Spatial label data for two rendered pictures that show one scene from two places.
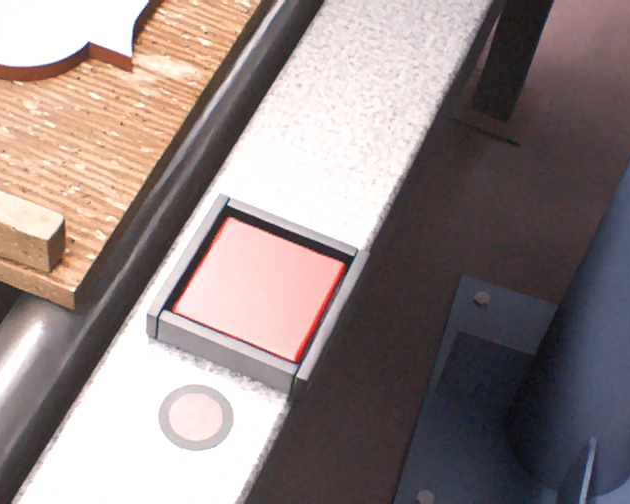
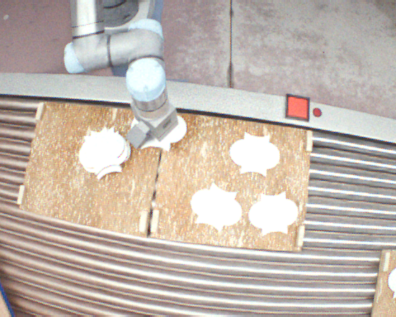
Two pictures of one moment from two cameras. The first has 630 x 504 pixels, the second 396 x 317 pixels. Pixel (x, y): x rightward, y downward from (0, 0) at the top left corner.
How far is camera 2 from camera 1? 1.15 m
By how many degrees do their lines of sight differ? 40
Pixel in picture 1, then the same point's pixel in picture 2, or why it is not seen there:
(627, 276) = not seen: hidden behind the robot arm
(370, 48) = (238, 103)
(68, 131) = (285, 141)
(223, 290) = (300, 111)
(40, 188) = (297, 141)
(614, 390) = not seen: hidden behind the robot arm
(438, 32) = (228, 92)
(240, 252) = (294, 111)
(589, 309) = not seen: hidden behind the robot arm
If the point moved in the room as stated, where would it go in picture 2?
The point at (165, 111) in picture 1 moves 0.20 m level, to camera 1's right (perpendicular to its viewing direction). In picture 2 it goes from (275, 128) to (264, 66)
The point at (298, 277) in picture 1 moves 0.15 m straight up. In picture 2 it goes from (294, 102) to (302, 82)
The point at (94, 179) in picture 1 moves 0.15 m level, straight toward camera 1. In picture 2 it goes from (292, 134) to (333, 118)
